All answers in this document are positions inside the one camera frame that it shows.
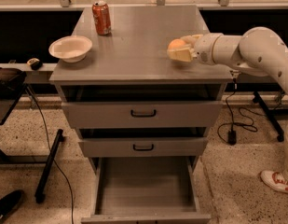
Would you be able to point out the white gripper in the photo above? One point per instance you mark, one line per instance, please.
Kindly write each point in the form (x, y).
(204, 48)

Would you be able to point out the orange fruit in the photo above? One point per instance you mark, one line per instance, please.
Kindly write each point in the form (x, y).
(176, 44)

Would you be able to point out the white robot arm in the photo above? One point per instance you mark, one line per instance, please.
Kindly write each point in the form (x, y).
(258, 52)

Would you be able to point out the grey drawer cabinet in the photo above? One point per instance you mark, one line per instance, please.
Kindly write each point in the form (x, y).
(131, 65)

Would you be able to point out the grey top drawer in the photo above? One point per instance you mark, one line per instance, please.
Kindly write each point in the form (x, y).
(142, 114)

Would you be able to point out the grey drawer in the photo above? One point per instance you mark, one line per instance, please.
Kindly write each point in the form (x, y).
(142, 114)
(143, 147)
(145, 190)

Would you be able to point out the grey middle drawer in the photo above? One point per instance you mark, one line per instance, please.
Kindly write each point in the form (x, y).
(143, 147)

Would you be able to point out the grey bottom drawer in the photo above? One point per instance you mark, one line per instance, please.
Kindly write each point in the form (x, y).
(145, 190)

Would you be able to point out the black stand leg right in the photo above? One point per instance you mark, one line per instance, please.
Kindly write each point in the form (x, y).
(271, 115)

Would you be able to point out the red soda can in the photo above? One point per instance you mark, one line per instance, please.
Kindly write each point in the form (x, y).
(101, 15)

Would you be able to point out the white paper bowl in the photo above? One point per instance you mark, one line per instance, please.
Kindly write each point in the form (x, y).
(70, 49)

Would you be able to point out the yellow black tape measure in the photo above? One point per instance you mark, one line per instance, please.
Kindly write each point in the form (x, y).
(35, 63)

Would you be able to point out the white red sneaker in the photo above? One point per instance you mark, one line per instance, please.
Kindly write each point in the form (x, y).
(275, 180)

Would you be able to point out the black shoe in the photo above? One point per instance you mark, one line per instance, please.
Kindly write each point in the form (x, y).
(9, 203)

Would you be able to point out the black table frame leg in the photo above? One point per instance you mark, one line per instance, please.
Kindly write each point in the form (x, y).
(39, 159)

